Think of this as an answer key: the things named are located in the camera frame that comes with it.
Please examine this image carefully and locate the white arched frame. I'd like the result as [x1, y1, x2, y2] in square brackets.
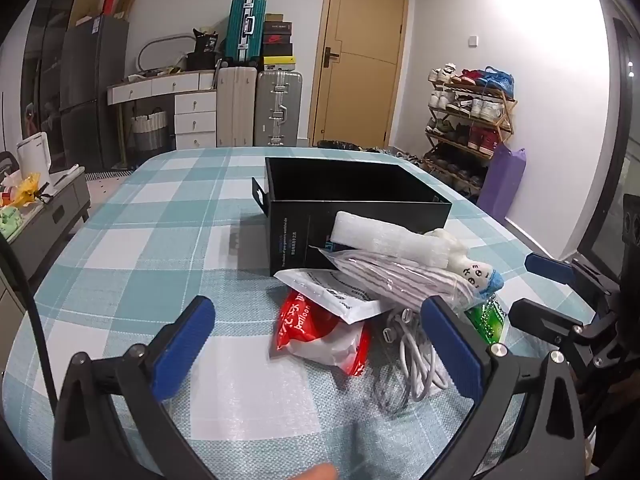
[137, 35, 196, 73]

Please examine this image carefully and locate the white plush toy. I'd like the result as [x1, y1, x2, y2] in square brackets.
[425, 228, 503, 292]

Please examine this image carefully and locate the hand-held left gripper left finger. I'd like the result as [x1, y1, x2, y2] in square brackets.
[52, 296, 216, 480]

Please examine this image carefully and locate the grey and white laundry basket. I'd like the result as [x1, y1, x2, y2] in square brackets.
[131, 110, 168, 151]

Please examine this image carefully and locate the white cable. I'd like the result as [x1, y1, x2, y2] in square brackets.
[372, 307, 456, 413]

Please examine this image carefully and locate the light green box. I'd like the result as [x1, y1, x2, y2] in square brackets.
[0, 207, 23, 238]

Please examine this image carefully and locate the purple bag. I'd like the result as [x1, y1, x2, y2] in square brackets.
[477, 142, 527, 223]

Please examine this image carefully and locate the logo printed rope laces bag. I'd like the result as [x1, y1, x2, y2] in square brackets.
[310, 247, 481, 321]

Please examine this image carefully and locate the striped floor mat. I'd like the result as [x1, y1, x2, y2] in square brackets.
[86, 169, 135, 183]

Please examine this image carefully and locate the black paper bag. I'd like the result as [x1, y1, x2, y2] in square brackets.
[192, 29, 221, 55]

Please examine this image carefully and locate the cream laces bag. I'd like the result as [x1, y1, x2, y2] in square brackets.
[330, 211, 451, 267]

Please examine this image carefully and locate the black handbag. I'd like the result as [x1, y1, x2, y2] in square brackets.
[186, 51, 223, 72]

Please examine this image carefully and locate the white desk with drawers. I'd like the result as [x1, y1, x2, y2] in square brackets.
[106, 71, 218, 150]

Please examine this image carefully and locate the white appliance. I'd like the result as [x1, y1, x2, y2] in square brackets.
[16, 131, 52, 188]

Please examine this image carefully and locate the person's left hand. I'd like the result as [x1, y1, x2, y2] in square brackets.
[292, 462, 338, 480]

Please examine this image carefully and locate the beige suitcase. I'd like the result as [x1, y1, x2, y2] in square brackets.
[216, 66, 259, 148]

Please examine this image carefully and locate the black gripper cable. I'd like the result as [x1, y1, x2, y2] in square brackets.
[0, 232, 58, 418]

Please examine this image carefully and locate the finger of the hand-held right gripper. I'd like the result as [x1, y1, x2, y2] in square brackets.
[524, 252, 616, 297]
[507, 298, 596, 357]

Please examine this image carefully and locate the green and white packet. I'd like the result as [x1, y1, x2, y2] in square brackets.
[465, 294, 510, 346]

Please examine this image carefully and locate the wooden shoe rack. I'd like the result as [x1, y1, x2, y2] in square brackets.
[422, 65, 518, 196]

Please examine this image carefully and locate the dark sliding door frame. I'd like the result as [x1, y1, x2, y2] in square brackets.
[577, 10, 640, 281]

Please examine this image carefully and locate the teal suitcase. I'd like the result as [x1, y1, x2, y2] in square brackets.
[224, 0, 267, 72]

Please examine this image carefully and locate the silver suitcase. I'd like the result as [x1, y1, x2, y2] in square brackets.
[254, 71, 304, 148]

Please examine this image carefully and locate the black cardboard box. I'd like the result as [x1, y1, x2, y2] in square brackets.
[251, 156, 453, 277]

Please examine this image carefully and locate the grey refrigerator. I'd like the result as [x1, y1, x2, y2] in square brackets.
[60, 15, 130, 171]

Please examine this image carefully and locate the group of shoes on floor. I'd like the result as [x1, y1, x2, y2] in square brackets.
[360, 144, 426, 166]

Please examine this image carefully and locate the dark glass cabinet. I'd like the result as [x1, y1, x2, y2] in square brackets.
[20, 0, 86, 171]

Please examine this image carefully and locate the yellow wooden door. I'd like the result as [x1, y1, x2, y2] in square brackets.
[309, 0, 411, 148]

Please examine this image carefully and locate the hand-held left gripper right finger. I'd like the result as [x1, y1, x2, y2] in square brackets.
[421, 296, 586, 480]

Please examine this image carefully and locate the grey low cabinet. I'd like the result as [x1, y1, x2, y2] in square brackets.
[0, 165, 92, 281]

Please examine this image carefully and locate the yellow plastic bag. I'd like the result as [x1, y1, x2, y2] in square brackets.
[10, 172, 41, 206]

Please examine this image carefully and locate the white printed packet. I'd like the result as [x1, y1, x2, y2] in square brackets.
[274, 267, 388, 323]

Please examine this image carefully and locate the red balloon packet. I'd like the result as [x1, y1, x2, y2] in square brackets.
[271, 289, 372, 377]

